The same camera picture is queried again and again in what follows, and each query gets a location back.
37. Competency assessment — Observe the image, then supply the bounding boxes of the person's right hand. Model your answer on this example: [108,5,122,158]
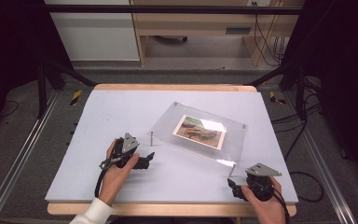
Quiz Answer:
[241,176,287,224]

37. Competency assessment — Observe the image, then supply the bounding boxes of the black horizontal metal bar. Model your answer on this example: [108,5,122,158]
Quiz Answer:
[43,4,304,16]

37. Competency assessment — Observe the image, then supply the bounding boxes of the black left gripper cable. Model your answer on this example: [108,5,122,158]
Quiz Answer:
[94,158,114,199]

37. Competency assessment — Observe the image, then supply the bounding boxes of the wooden table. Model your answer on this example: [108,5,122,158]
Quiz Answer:
[47,83,297,218]

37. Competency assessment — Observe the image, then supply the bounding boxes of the printed photo with white border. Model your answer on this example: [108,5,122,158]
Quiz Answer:
[172,114,227,151]

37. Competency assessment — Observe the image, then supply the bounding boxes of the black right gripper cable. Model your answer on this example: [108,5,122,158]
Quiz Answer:
[255,181,291,224]

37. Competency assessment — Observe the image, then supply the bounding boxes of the white table mat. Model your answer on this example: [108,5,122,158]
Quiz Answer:
[45,89,299,204]

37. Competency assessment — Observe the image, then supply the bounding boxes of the yellow black floor tape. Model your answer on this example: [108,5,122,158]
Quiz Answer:
[69,89,83,106]

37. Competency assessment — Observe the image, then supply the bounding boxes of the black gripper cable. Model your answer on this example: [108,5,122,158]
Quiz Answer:
[255,181,291,224]
[94,158,114,199]

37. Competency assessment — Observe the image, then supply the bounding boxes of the light wooden desk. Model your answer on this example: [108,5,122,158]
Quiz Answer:
[130,0,306,67]

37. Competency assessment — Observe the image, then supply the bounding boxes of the white cabinet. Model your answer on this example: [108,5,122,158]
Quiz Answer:
[44,0,141,62]

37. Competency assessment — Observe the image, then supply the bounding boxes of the person's left hand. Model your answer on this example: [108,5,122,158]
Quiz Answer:
[98,138,140,206]

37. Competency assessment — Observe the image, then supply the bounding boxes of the hanging black cables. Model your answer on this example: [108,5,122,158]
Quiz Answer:
[252,1,289,67]

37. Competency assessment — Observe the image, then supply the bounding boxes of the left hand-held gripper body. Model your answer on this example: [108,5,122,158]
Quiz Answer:
[99,133,141,171]

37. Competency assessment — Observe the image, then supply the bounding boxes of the clear acrylic photo frame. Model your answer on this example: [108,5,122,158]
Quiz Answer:
[147,101,249,166]

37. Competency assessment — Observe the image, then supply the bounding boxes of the aluminium floor rail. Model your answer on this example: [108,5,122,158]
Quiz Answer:
[0,90,61,224]
[283,92,358,224]

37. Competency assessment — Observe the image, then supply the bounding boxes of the yellow clamp right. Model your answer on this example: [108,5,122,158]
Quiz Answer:
[268,91,287,105]

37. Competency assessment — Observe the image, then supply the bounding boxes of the black metal stand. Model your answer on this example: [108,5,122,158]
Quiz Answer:
[36,59,98,119]
[247,62,309,121]

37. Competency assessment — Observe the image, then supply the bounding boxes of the dark curtain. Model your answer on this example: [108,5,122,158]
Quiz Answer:
[0,0,73,136]
[279,0,358,189]

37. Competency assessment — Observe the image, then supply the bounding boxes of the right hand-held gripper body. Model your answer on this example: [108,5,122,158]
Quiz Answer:
[245,162,282,202]

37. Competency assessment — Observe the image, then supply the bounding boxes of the thin black floor cable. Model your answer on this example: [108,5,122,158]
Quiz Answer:
[0,100,20,119]

